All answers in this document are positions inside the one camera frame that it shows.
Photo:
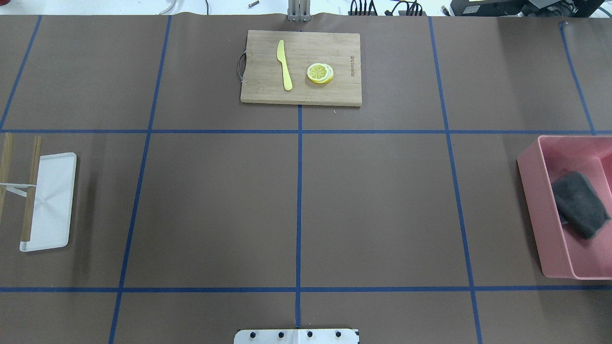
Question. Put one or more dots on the yellow plastic knife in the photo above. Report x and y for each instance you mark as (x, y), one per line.
(281, 58)

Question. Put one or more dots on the pink plastic bin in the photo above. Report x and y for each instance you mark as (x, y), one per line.
(563, 253)

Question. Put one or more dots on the grey wiping cloth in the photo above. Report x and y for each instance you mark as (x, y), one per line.
(578, 205)

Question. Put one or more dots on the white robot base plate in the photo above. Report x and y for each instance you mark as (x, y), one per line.
(297, 336)

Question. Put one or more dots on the white rectangular tray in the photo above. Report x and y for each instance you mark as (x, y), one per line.
(52, 209)

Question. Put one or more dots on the bamboo cutting board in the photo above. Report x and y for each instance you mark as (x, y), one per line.
(262, 76)

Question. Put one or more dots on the white tape strip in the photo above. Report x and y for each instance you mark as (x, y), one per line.
(17, 188)

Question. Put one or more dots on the aluminium frame post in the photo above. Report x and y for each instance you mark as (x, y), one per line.
(299, 11)

